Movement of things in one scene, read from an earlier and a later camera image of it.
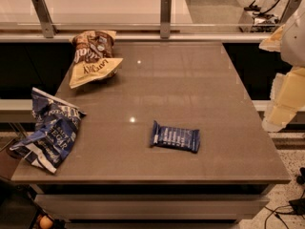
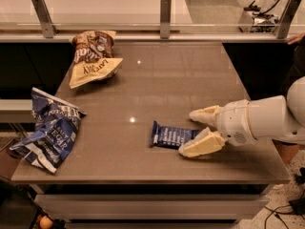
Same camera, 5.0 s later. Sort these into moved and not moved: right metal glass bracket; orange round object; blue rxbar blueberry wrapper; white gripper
Moved: white gripper
Not moved: orange round object; blue rxbar blueberry wrapper; right metal glass bracket
